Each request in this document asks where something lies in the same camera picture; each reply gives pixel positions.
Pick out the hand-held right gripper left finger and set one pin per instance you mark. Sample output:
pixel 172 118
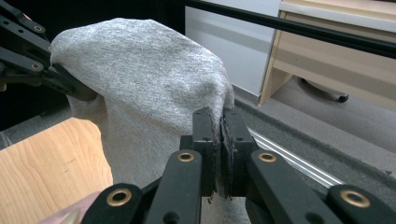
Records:
pixel 204 149

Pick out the light wooden desk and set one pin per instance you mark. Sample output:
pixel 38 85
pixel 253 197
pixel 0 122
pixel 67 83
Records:
pixel 327 65

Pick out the white cabinet panel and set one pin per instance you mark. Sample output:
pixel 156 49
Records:
pixel 233 46

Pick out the black chair caster leg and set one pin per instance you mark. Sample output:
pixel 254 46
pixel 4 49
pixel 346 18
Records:
pixel 330 93

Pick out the grey cloth garment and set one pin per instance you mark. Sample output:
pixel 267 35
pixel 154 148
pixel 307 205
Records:
pixel 140 77

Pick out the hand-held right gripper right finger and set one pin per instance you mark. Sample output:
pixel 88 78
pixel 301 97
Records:
pixel 238 146

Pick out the aluminium rail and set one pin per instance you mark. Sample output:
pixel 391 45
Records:
pixel 295 160

